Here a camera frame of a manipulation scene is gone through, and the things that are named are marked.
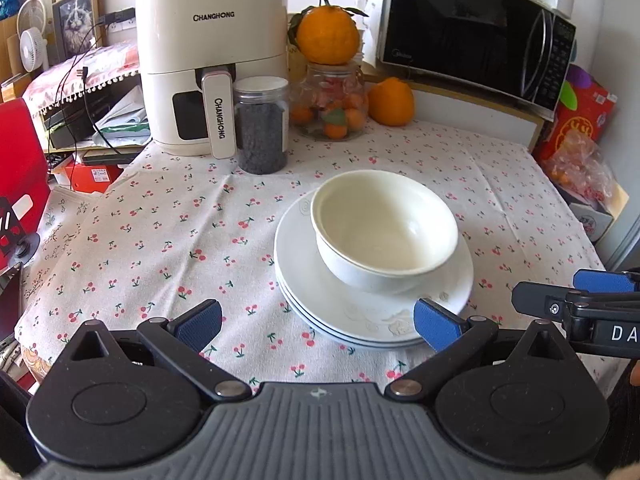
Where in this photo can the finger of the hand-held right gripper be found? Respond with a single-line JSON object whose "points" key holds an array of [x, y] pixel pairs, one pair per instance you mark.
{"points": [[545, 300], [605, 281]]}

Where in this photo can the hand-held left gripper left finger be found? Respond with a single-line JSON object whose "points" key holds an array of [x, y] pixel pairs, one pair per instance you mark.
{"points": [[200, 325]]}

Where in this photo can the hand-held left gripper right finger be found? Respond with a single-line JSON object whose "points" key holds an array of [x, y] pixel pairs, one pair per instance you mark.
{"points": [[437, 325]]}

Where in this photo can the blue patterned plate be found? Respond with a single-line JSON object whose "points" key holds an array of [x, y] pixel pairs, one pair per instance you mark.
{"points": [[320, 325], [330, 336]]}

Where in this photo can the white plate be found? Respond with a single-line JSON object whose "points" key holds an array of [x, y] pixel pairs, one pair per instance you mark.
{"points": [[300, 260]]}

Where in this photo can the dark cardboard carton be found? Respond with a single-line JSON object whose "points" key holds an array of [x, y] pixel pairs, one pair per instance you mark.
{"points": [[595, 220]]}

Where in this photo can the cherry print tablecloth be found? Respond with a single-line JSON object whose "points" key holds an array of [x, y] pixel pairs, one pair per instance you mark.
{"points": [[175, 220]]}

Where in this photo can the clear plastic bag of fruit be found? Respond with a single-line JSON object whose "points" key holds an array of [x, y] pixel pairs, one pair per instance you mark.
{"points": [[580, 160]]}

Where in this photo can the red cardboard box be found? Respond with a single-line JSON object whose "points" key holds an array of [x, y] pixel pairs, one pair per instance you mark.
{"points": [[580, 115]]}

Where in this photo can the small red box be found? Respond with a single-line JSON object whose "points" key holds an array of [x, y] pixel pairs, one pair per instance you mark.
{"points": [[95, 177]]}

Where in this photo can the plastic jar of dark grains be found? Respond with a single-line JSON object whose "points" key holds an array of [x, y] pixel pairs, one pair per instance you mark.
{"points": [[260, 135]]}

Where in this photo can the black stand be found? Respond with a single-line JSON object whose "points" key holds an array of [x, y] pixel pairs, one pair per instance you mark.
{"points": [[10, 240]]}

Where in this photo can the pile of papers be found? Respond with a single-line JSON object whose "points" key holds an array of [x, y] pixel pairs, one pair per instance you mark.
{"points": [[125, 110]]}

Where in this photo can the red chair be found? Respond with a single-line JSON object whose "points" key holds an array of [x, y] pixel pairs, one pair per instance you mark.
{"points": [[20, 160]]}

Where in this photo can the glass jar of small oranges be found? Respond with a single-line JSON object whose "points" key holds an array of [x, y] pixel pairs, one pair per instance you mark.
{"points": [[330, 105]]}

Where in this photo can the black device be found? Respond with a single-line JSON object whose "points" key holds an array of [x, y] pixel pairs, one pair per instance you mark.
{"points": [[65, 120]]}

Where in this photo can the cream air fryer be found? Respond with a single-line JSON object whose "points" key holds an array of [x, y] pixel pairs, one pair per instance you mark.
{"points": [[210, 60]]}

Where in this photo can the lace trimmed cloth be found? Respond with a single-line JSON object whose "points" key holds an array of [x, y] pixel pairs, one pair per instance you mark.
{"points": [[100, 62]]}

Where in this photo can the black microwave oven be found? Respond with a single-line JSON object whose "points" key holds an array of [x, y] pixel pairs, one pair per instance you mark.
{"points": [[450, 20]]}

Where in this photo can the large orange with leaves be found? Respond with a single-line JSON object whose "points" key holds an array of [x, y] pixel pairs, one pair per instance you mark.
{"points": [[327, 35]]}

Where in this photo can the small white fan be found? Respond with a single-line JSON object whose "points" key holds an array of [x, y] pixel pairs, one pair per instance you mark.
{"points": [[31, 47]]}

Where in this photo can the framed cat picture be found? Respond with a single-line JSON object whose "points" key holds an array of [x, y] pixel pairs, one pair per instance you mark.
{"points": [[75, 15]]}

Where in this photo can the large white fan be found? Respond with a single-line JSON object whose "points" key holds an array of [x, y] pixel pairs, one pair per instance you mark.
{"points": [[34, 12]]}

